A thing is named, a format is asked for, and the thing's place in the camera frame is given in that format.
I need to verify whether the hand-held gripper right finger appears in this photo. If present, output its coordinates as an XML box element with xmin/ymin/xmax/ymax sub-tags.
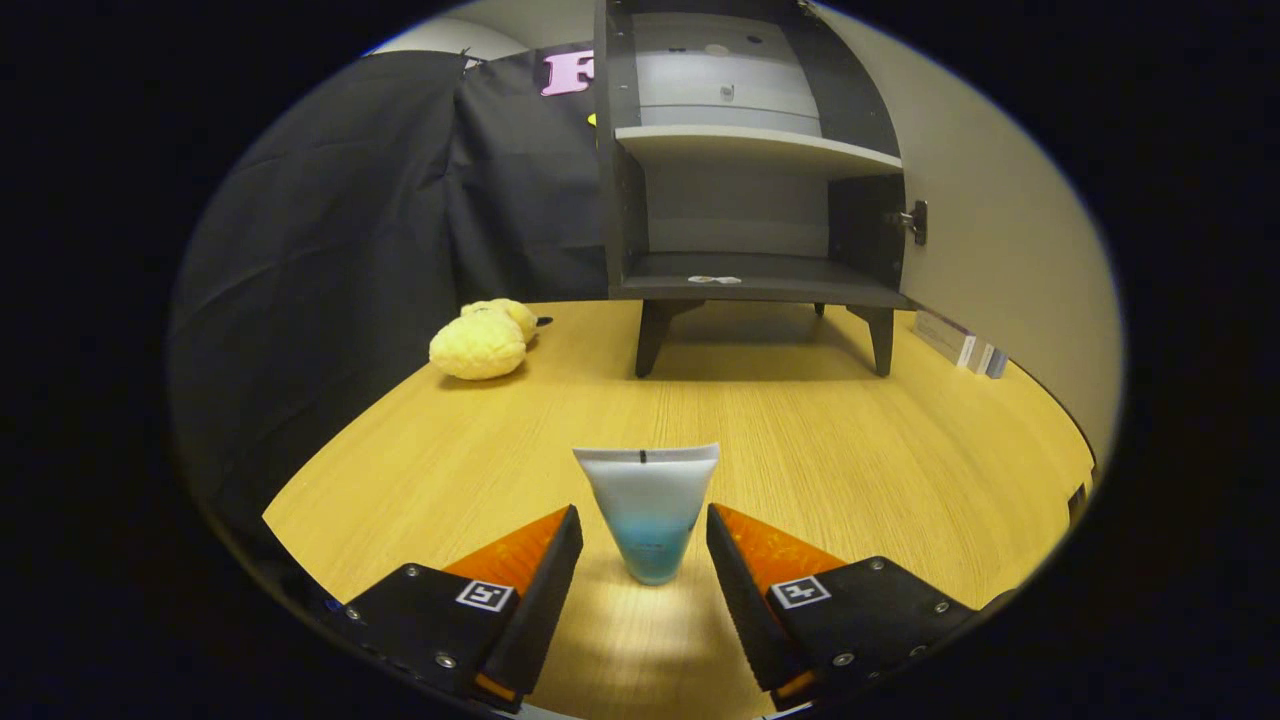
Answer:
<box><xmin>706</xmin><ymin>502</ymin><xmax>986</xmax><ymax>711</ymax></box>

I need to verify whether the beige cabinet door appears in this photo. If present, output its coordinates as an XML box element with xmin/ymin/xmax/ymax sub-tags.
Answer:
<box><xmin>815</xmin><ymin>5</ymin><xmax>1121</xmax><ymax>471</ymax></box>

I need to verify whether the dark grey cabinet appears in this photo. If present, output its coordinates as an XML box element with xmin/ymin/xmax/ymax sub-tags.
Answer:
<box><xmin>593</xmin><ymin>0</ymin><xmax>926</xmax><ymax>379</ymax></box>

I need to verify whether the metal door hinge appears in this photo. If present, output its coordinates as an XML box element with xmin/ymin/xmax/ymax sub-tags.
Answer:
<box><xmin>885</xmin><ymin>200</ymin><xmax>929</xmax><ymax>247</ymax></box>

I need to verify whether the yellow plush toy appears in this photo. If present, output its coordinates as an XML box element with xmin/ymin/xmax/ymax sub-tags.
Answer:
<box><xmin>429</xmin><ymin>298</ymin><xmax>541</xmax><ymax>382</ymax></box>

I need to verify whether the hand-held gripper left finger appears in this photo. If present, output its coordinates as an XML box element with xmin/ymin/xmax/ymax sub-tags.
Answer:
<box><xmin>340</xmin><ymin>504</ymin><xmax>584</xmax><ymax>713</ymax></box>

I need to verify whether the black backdrop cloth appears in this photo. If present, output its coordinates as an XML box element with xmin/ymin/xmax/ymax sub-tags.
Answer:
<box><xmin>170</xmin><ymin>40</ymin><xmax>611</xmax><ymax>541</ymax></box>

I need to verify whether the white and blue tube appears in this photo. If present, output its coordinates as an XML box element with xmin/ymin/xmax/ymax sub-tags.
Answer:
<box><xmin>572</xmin><ymin>443</ymin><xmax>721</xmax><ymax>586</ymax></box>

